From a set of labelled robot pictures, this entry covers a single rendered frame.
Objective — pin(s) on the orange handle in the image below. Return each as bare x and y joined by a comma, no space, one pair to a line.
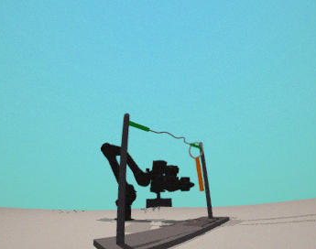
199,170

